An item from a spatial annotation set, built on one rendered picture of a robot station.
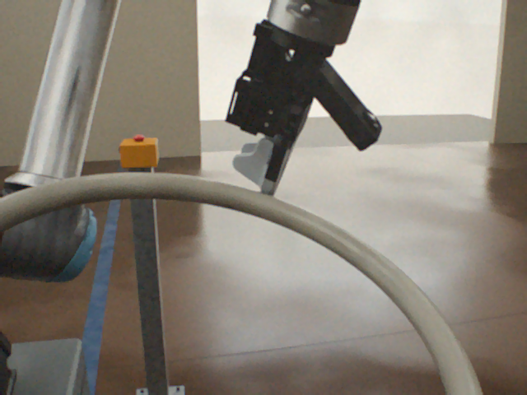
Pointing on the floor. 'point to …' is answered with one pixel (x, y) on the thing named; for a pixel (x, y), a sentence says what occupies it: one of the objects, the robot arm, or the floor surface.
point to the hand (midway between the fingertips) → (270, 194)
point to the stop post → (148, 269)
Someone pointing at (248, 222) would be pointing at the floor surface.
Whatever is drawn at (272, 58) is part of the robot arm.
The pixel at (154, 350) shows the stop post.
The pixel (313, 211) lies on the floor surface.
